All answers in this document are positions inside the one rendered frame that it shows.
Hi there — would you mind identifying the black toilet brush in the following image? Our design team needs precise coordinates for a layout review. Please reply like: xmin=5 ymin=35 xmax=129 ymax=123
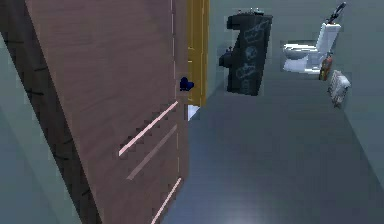
xmin=326 ymin=1 xmax=348 ymax=25

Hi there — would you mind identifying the brown wooden room door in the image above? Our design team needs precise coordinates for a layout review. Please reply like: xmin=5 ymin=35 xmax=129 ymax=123
xmin=0 ymin=0 xmax=191 ymax=224

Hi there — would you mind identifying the orange spray bottle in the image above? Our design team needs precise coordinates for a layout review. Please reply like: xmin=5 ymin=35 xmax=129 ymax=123
xmin=318 ymin=53 xmax=334 ymax=82

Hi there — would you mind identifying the yellow wooden door frame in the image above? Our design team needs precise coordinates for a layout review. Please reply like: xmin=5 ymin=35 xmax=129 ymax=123
xmin=186 ymin=0 xmax=211 ymax=108

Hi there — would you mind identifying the dark blue door handle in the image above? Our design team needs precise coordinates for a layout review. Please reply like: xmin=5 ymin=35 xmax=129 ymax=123
xmin=179 ymin=76 xmax=195 ymax=92

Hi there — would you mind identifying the black cabinet with white drawings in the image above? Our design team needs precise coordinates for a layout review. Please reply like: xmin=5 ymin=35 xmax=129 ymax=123
xmin=218 ymin=8 xmax=274 ymax=97

